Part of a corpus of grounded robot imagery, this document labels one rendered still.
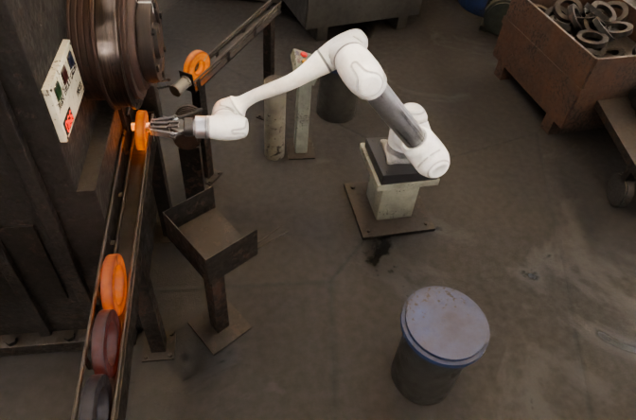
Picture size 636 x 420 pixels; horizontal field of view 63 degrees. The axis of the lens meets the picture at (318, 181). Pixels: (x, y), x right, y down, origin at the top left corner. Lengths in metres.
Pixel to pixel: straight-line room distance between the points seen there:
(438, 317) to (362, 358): 0.48
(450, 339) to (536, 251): 1.12
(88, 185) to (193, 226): 0.40
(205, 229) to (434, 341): 0.90
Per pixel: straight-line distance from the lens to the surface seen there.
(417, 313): 1.97
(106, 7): 1.76
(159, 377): 2.31
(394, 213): 2.75
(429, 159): 2.25
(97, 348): 1.53
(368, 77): 1.83
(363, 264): 2.59
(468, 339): 1.97
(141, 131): 2.06
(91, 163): 1.84
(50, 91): 1.55
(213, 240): 1.89
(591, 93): 3.54
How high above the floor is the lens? 2.06
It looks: 44 degrees down
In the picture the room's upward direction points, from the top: 5 degrees clockwise
